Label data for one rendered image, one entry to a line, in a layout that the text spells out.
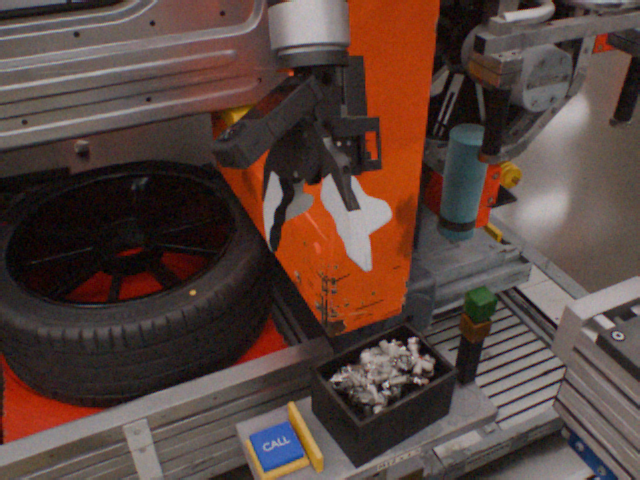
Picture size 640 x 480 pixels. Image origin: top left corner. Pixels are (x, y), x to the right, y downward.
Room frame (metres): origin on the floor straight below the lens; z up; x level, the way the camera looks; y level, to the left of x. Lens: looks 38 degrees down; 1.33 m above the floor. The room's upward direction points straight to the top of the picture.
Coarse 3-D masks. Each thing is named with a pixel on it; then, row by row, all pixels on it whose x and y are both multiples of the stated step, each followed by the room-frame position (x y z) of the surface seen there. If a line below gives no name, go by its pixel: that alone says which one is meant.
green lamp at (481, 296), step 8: (480, 288) 0.75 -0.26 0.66; (472, 296) 0.73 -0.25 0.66; (480, 296) 0.73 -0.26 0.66; (488, 296) 0.73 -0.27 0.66; (464, 304) 0.74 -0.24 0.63; (472, 304) 0.73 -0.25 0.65; (480, 304) 0.71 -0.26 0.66; (488, 304) 0.72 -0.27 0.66; (496, 304) 0.73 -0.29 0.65; (472, 312) 0.72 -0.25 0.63; (480, 312) 0.71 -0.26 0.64; (488, 312) 0.72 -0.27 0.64; (480, 320) 0.71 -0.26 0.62
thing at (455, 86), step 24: (456, 0) 1.36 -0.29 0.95; (480, 0) 1.39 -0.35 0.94; (456, 24) 1.40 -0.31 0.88; (432, 72) 1.34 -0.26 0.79; (456, 72) 1.36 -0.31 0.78; (456, 96) 1.56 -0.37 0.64; (480, 96) 1.40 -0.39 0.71; (432, 120) 1.36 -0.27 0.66; (456, 120) 1.45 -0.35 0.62; (480, 120) 1.40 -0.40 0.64
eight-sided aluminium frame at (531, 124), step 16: (576, 16) 1.42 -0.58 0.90; (576, 48) 1.39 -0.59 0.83; (592, 48) 1.39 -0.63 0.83; (576, 64) 1.38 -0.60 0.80; (576, 80) 1.38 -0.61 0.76; (528, 112) 1.38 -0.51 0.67; (544, 112) 1.35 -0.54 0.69; (512, 128) 1.37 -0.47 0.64; (528, 128) 1.34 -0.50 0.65; (432, 144) 1.22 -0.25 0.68; (512, 144) 1.32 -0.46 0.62; (528, 144) 1.34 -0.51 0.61; (432, 160) 1.22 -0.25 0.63
